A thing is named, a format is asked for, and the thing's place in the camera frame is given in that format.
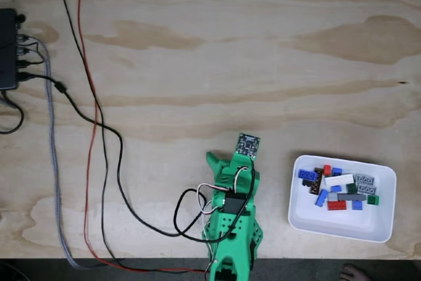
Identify brown long lego brick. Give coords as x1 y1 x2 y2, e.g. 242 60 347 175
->
310 167 326 195

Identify blue two-by-four lego brick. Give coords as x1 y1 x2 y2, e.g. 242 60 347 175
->
314 188 329 209

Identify white long lego brick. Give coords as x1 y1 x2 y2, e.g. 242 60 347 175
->
324 174 356 187

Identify dark grey long lego plate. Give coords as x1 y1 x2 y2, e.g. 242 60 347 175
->
337 193 367 201

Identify white plastic bin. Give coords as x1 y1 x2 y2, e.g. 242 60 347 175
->
288 155 397 243

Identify person's foot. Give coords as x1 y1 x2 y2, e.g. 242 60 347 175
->
339 263 365 281

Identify dark usb hub box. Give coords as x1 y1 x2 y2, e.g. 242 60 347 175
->
0 7 20 91

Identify white red servo wire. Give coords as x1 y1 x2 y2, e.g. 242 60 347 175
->
232 165 250 193
196 183 231 218

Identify black camera circuit board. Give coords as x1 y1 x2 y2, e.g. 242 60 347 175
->
235 132 262 159

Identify grey braided cable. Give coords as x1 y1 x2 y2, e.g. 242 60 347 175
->
18 34 111 270

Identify thick black ferrite cable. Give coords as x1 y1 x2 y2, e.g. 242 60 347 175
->
16 72 256 244

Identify thin black power cable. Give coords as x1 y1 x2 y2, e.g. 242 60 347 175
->
53 0 211 274

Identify black looping cable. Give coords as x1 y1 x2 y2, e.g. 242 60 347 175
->
0 91 26 136

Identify thin red power cable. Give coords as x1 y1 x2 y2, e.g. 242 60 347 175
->
68 0 211 275

